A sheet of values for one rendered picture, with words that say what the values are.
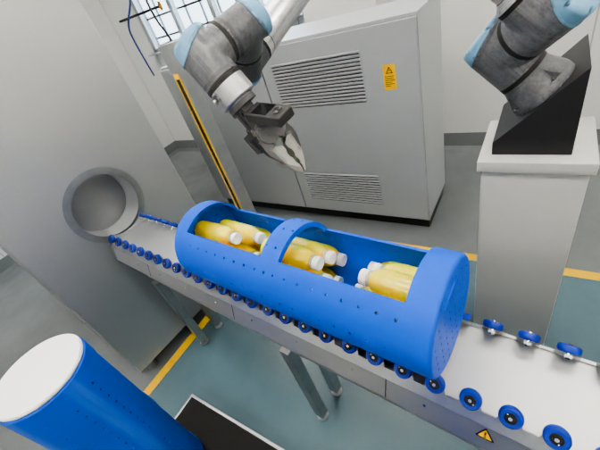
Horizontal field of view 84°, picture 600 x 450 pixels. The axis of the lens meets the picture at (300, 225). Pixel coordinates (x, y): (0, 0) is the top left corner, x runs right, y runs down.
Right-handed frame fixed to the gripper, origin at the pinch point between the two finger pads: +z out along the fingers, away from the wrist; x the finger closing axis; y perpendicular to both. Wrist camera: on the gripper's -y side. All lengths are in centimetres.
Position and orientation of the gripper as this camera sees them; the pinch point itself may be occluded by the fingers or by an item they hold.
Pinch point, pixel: (302, 167)
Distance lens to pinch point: 80.0
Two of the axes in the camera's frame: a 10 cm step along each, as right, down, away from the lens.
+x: -6.4, 7.0, -3.1
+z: 6.5, 7.1, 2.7
